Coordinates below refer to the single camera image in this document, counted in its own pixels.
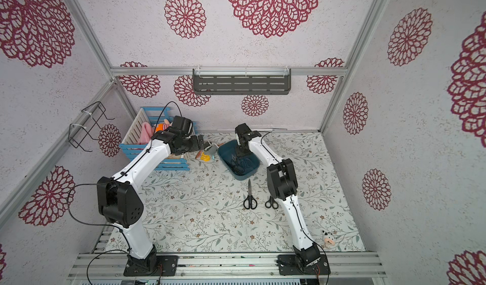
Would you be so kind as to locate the black wire wall rack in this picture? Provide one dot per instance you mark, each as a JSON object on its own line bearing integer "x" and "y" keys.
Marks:
{"x": 79, "y": 132}

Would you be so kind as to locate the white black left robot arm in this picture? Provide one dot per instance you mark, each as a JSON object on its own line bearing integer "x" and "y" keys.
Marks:
{"x": 118, "y": 196}

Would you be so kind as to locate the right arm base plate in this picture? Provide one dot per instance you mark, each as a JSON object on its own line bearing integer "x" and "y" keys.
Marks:
{"x": 308, "y": 261}

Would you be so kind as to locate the teal plastic storage box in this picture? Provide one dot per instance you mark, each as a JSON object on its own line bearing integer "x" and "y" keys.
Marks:
{"x": 227, "y": 151}

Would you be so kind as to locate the pink fluffy plush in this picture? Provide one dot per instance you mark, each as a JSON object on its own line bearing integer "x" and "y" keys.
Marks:
{"x": 146, "y": 133}

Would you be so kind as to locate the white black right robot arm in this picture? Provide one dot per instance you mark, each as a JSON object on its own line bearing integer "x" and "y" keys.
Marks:
{"x": 282, "y": 186}

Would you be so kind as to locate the rear pink pig plush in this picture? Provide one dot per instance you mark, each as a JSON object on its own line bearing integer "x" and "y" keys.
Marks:
{"x": 165, "y": 124}

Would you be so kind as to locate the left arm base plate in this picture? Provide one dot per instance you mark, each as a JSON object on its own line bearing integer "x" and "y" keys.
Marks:
{"x": 152, "y": 265}

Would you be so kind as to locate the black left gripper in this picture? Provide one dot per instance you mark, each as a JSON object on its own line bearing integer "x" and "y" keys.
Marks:
{"x": 195, "y": 145}

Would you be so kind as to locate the small black scissors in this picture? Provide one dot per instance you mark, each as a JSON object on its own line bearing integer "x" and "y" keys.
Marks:
{"x": 271, "y": 203}

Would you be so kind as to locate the grey wall shelf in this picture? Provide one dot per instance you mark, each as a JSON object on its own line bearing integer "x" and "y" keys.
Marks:
{"x": 226, "y": 85}

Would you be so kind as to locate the small cow figurine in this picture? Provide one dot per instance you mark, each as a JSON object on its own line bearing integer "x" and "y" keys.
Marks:
{"x": 329, "y": 240}

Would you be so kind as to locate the blue handled scissors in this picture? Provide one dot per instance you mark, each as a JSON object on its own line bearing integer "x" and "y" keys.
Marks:
{"x": 241, "y": 166}

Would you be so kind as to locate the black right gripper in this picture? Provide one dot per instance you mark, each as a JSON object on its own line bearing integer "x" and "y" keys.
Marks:
{"x": 243, "y": 152}

